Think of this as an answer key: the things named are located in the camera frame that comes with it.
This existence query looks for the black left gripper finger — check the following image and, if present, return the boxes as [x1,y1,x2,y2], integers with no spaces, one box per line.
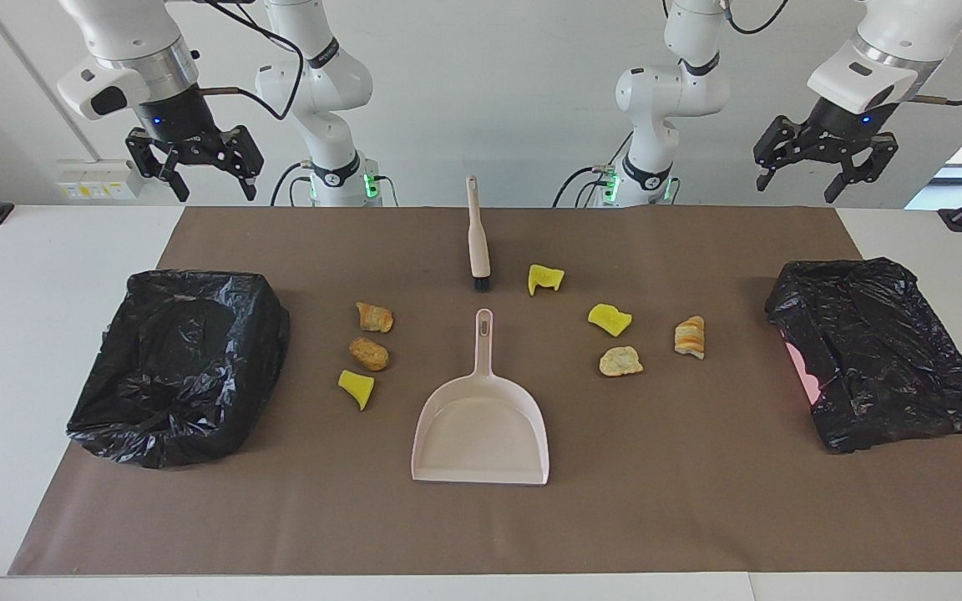
[823,134,899,205]
[752,114,813,192]

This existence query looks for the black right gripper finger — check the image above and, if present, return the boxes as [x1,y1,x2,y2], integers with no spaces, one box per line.
[211,124,266,201]
[125,129,190,203]

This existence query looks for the striped golden pastry piece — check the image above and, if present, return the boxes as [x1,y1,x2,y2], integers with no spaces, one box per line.
[355,301,395,334]

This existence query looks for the striped croissant piece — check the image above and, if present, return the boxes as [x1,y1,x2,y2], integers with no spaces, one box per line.
[674,316,706,361]

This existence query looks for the brown fried nugget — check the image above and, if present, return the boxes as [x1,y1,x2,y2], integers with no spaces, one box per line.
[349,336,391,372]

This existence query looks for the beige hand brush black bristles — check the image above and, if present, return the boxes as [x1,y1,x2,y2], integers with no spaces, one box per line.
[464,174,493,294]

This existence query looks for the yellow sponge piece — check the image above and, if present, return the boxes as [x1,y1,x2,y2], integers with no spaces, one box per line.
[528,264,566,298]
[587,303,633,338]
[337,370,376,412]

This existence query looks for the pale flaky pastry piece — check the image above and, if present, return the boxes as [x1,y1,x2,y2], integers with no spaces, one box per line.
[599,346,645,377]

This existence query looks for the beige plastic dustpan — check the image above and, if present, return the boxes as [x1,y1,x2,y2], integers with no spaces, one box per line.
[410,308,551,487]

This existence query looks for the black plastic trash bag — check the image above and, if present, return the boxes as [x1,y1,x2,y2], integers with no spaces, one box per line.
[764,256,962,455]
[66,268,292,470]

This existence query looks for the pink plastic bin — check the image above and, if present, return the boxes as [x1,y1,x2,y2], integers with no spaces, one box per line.
[785,340,823,409]

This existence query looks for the brown table mat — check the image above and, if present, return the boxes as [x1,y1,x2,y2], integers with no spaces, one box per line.
[8,205,962,577]

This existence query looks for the black right base cables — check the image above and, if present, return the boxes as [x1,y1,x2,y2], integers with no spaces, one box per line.
[269,160,399,208]

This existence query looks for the black base cables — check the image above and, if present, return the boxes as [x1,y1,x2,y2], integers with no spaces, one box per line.
[553,132,634,208]
[269,160,399,208]

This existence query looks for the white wall socket box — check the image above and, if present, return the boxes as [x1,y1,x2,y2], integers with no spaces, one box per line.
[56,159,146,202]

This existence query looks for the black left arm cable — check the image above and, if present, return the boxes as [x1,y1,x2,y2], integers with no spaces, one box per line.
[723,0,962,108]

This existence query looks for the black left base cables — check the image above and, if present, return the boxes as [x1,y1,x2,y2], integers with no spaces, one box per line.
[553,132,634,208]

